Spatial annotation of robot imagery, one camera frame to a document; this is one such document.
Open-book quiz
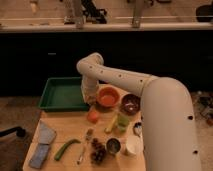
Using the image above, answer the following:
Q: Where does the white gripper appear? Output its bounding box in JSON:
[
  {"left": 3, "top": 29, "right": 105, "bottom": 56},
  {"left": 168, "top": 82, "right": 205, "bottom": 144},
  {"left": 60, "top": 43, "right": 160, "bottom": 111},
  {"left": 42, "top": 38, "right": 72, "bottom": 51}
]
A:
[{"left": 81, "top": 76, "right": 99, "bottom": 105}]

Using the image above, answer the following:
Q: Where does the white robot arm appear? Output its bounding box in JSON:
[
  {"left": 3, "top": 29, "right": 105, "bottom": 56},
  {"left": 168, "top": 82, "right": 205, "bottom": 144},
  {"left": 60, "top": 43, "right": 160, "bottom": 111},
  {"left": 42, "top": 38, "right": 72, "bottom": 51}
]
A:
[{"left": 76, "top": 53, "right": 202, "bottom": 171}]

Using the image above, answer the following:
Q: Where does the red bowl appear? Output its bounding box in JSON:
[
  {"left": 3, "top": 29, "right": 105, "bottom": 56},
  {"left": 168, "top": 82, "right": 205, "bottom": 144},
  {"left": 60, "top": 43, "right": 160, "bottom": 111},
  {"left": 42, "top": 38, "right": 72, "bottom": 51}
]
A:
[{"left": 96, "top": 87, "right": 120, "bottom": 107}]

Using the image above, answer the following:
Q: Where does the dark brown bowl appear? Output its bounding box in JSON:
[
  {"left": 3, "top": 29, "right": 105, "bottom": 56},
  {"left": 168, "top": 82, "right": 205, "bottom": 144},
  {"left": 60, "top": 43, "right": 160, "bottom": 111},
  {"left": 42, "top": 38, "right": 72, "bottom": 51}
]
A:
[{"left": 120, "top": 94, "right": 140, "bottom": 115}]

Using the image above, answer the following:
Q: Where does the blue sponge eraser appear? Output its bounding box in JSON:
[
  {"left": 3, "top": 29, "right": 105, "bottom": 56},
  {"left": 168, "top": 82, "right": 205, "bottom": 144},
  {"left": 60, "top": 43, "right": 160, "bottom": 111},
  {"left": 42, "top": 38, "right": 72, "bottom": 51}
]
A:
[{"left": 29, "top": 144, "right": 50, "bottom": 169}]

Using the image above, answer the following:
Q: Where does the green plastic tray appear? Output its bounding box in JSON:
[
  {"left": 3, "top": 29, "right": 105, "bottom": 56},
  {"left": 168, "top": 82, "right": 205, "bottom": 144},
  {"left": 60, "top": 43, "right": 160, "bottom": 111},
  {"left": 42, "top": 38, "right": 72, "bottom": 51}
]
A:
[{"left": 39, "top": 77, "right": 89, "bottom": 112}]

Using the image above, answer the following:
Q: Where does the orange round fruit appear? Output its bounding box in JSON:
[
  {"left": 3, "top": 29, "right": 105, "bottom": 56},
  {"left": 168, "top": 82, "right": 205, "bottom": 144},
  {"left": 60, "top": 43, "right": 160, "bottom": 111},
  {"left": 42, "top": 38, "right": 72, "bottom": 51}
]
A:
[{"left": 87, "top": 110, "right": 100, "bottom": 123}]

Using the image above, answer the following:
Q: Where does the metal fork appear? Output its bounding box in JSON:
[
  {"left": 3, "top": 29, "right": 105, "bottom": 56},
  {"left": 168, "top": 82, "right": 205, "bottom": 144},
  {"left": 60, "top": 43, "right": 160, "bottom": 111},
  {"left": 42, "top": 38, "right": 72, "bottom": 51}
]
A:
[{"left": 77, "top": 128, "right": 93, "bottom": 165}]

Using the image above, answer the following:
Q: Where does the green plastic cup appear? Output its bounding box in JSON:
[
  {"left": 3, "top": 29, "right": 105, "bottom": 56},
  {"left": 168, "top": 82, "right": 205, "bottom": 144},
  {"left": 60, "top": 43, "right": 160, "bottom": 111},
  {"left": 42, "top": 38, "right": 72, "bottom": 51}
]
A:
[{"left": 116, "top": 114, "right": 130, "bottom": 132}]

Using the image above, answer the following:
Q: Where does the metal spoon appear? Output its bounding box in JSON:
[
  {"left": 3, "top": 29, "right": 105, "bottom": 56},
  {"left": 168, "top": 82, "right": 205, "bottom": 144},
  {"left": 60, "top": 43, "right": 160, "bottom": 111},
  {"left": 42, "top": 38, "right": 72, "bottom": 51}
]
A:
[{"left": 133, "top": 122, "right": 142, "bottom": 137}]

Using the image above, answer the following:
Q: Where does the small metal cup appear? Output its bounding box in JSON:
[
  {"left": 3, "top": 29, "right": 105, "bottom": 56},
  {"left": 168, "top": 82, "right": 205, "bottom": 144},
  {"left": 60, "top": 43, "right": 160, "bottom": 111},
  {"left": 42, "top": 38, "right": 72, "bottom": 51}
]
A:
[{"left": 106, "top": 138, "right": 121, "bottom": 155}]

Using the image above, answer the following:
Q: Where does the grey folded cloth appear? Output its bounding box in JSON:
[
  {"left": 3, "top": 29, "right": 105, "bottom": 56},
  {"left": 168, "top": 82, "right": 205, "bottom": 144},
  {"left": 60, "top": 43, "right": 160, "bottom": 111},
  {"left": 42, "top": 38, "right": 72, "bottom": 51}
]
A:
[{"left": 38, "top": 121, "right": 56, "bottom": 144}]

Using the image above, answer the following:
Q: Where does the dark grape bunch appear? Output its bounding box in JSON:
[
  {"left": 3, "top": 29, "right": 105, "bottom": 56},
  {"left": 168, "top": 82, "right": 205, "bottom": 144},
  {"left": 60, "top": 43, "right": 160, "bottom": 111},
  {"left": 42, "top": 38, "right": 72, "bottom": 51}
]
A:
[{"left": 90, "top": 138, "right": 106, "bottom": 165}]

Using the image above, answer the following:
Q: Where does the green cucumber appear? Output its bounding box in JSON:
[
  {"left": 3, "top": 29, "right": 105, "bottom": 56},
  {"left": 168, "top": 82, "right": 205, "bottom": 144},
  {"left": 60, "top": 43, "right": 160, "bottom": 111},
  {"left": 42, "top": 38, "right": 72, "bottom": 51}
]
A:
[{"left": 54, "top": 139, "right": 81, "bottom": 161}]

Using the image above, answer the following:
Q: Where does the white mug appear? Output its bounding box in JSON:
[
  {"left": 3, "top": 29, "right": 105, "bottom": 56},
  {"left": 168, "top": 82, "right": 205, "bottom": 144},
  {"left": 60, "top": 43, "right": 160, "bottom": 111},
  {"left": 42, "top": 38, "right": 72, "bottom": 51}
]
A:
[{"left": 125, "top": 135, "right": 143, "bottom": 156}]

